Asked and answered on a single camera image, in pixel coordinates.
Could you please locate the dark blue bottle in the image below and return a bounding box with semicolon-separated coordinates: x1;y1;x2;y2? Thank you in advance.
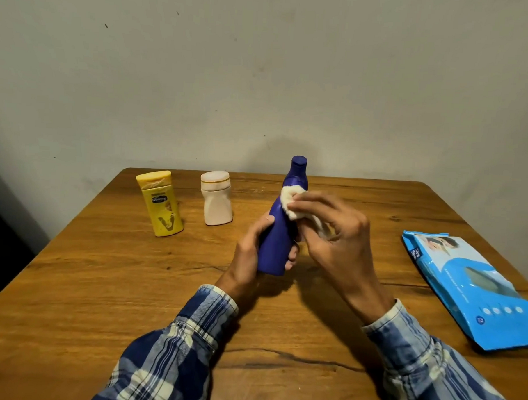
256;188;302;278
282;154;310;193

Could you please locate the person's right hand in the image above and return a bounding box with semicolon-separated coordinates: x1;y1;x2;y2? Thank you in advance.
281;190;401;326

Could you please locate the yellow bottle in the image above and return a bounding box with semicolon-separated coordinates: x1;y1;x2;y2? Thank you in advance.
133;169;187;239

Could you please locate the person's left hand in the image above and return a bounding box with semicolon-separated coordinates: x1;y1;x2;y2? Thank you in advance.
213;211;301;311

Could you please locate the person's left forearm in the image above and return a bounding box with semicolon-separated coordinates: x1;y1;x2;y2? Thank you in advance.
89;279;240;400

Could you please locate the white wet wipe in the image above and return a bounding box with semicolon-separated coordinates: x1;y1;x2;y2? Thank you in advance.
278;184;333;238

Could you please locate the white bottle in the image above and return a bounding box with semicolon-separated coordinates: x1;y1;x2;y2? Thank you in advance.
198;169;236;228

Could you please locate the person's right forearm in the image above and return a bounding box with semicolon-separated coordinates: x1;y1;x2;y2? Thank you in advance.
359;297;528;400

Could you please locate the blue wet wipes pack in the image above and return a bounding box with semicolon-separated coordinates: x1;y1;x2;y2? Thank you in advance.
397;229;528;353

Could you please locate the wooden table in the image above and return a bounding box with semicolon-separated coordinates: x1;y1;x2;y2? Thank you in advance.
0;161;528;400

